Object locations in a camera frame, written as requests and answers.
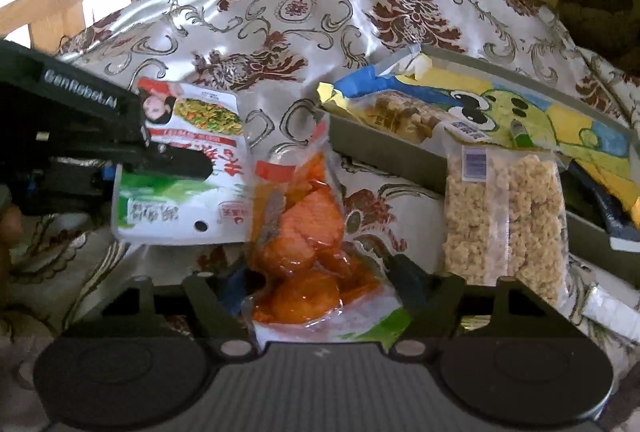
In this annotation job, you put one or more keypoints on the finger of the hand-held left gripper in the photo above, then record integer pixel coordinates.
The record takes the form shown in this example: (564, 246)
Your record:
(175, 164)

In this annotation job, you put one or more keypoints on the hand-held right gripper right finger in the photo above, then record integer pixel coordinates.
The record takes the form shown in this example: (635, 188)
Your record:
(415, 282)

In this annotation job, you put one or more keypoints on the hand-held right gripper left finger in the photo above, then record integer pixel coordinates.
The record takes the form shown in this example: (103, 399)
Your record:
(202, 302)

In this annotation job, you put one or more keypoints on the white and green snack packet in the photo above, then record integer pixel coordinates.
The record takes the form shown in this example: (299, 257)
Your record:
(200, 112)

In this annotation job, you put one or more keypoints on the clear puffed rice packet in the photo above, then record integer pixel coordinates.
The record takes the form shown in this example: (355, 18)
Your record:
(500, 212)

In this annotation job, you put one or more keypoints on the orange snack packet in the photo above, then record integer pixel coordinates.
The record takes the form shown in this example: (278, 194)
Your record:
(300, 222)

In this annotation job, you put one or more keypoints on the grey tray with cartoon picture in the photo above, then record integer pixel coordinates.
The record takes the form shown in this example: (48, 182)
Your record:
(380, 157)

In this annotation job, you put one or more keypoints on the dark blue snack packet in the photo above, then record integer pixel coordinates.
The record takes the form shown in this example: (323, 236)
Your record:
(617, 212)

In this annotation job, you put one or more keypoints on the blue and yellow snack packet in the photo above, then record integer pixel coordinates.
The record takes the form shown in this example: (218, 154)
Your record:
(390, 107)

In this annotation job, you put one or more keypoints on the small white stick packet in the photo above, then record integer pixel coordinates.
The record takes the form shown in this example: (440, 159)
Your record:
(612, 309)

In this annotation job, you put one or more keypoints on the floral printed satin blanket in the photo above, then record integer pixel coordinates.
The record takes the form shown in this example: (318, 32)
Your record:
(325, 2)

